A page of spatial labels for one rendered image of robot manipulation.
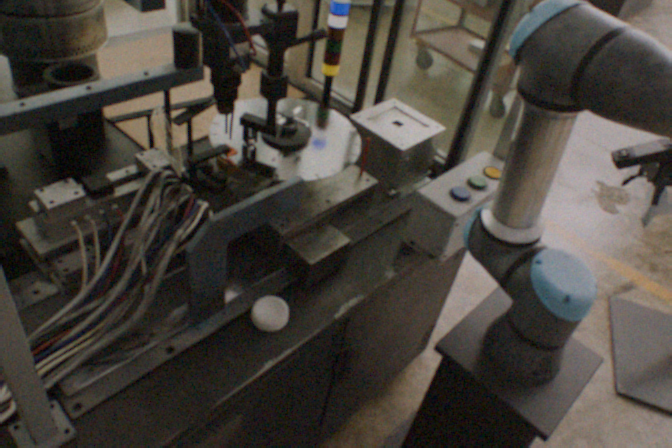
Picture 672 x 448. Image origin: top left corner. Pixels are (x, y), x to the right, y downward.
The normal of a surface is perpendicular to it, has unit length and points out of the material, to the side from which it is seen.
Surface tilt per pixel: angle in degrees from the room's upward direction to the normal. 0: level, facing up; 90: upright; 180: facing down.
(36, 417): 90
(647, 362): 0
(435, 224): 90
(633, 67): 57
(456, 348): 0
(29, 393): 90
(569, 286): 7
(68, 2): 90
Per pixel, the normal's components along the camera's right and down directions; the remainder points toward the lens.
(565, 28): -0.63, -0.30
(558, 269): 0.20, -0.69
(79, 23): 0.81, 0.45
